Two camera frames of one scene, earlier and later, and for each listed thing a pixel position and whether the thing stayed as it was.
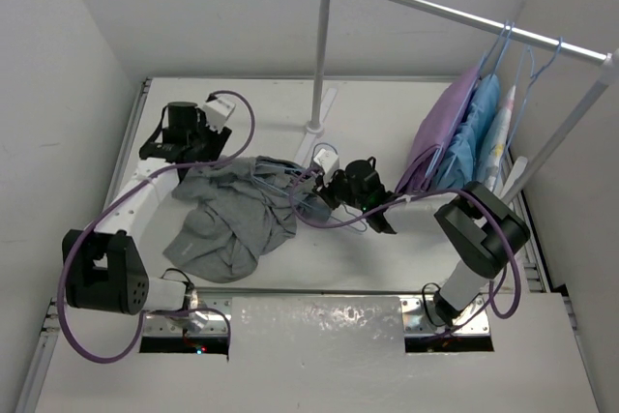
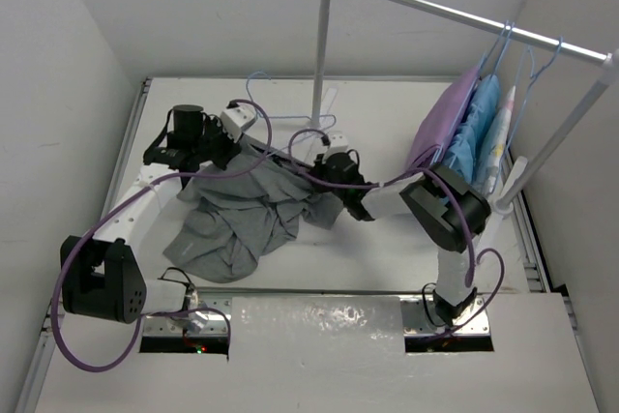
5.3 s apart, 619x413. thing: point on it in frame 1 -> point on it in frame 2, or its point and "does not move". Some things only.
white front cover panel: [335, 354] does not move
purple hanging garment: [437, 123] does not move
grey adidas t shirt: [238, 207] does not move
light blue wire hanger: [356, 226] -> [283, 117]
